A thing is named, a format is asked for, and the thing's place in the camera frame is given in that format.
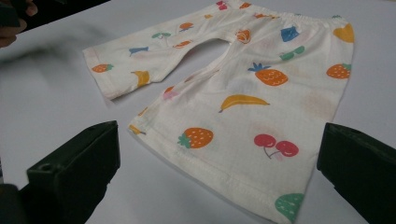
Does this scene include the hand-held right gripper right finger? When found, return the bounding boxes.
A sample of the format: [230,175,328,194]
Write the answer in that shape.
[317,121,396,224]

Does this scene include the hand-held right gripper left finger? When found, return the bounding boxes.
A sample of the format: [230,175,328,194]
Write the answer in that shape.
[19,120,121,224]

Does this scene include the white fruit print pants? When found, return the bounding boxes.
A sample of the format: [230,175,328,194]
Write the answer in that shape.
[82,0,356,224]

